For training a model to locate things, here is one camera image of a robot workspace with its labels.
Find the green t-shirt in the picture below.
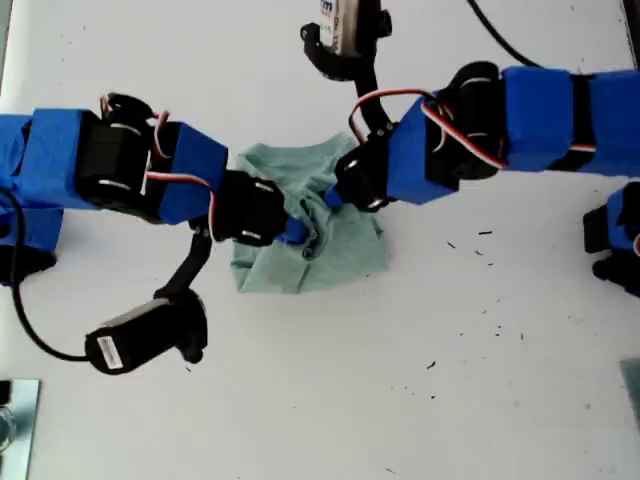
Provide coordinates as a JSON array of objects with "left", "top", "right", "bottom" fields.
[{"left": 229, "top": 131, "right": 392, "bottom": 296}]

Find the black camera stalk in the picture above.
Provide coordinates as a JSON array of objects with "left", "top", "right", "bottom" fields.
[
  {"left": 153, "top": 225, "right": 215, "bottom": 302},
  {"left": 351, "top": 62, "right": 395, "bottom": 139}
]

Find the red white black servo wire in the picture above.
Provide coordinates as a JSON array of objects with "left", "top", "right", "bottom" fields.
[
  {"left": 99, "top": 93, "right": 222, "bottom": 242},
  {"left": 346, "top": 87, "right": 597, "bottom": 170}
]

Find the black camera box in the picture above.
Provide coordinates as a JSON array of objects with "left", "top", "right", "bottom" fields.
[
  {"left": 83, "top": 288, "right": 210, "bottom": 376},
  {"left": 298, "top": 0, "right": 392, "bottom": 82}
]

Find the black camera cable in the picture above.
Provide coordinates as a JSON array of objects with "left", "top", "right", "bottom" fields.
[
  {"left": 10, "top": 197, "right": 92, "bottom": 362},
  {"left": 466, "top": 0, "right": 547, "bottom": 70}
]

